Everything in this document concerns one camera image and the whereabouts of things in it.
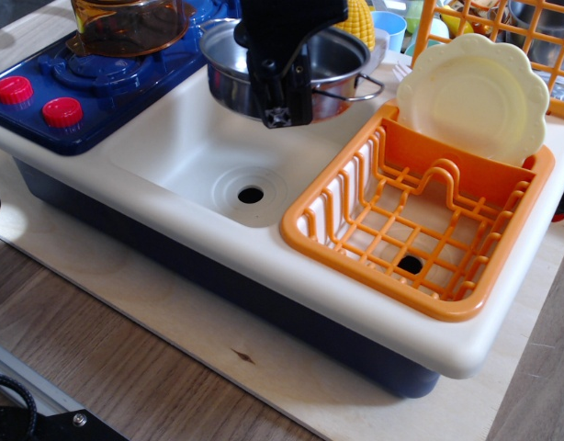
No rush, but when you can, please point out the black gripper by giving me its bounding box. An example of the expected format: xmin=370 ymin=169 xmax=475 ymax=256
xmin=233 ymin=0 xmax=348 ymax=129

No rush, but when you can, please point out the stainless steel pan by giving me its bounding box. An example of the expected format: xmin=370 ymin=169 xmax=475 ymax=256
xmin=200 ymin=18 xmax=384 ymax=123

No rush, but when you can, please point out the cream toy sink unit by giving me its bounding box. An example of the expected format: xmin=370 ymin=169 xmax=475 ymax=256
xmin=0 ymin=70 xmax=564 ymax=398

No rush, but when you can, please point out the orange plastic drying rack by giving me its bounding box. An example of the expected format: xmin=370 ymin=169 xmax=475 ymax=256
xmin=280 ymin=101 xmax=555 ymax=322

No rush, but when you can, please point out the yellow toy corn cob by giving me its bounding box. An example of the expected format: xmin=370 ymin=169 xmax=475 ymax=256
xmin=334 ymin=0 xmax=376 ymax=51

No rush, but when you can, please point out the grey toy faucet base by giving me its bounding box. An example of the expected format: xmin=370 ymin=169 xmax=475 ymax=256
xmin=363 ymin=28 xmax=390 ymax=74

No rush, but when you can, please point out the white plastic toy fork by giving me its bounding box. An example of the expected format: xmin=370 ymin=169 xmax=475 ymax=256
xmin=392 ymin=62 xmax=412 ymax=83

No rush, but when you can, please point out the light blue plastic cup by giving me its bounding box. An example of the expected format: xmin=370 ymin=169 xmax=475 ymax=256
xmin=371 ymin=11 xmax=407 ymax=52

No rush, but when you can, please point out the cream scalloped plastic plate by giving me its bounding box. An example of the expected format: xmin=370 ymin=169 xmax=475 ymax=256
xmin=396 ymin=34 xmax=550 ymax=166

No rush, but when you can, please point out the transparent orange plastic pot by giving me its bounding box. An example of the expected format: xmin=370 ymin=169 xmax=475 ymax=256
xmin=66 ymin=0 xmax=197 ymax=58

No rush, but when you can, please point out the right red stove knob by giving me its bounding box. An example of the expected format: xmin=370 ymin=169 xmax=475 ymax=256
xmin=41 ymin=96 xmax=84 ymax=129

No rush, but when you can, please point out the red stove knob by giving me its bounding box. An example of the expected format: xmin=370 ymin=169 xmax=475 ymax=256
xmin=41 ymin=96 xmax=84 ymax=129
xmin=0 ymin=75 xmax=34 ymax=105

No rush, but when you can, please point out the blue toy stove top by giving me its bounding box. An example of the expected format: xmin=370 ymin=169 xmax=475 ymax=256
xmin=0 ymin=1 xmax=241 ymax=155

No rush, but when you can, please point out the orange plastic grid basket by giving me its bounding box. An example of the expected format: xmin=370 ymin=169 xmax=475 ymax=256
xmin=412 ymin=1 xmax=564 ymax=119

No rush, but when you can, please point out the left red stove knob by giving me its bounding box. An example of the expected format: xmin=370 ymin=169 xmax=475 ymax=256
xmin=0 ymin=75 xmax=34 ymax=105

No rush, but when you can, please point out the light plywood base board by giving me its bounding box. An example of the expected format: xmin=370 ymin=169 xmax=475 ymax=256
xmin=0 ymin=0 xmax=564 ymax=441

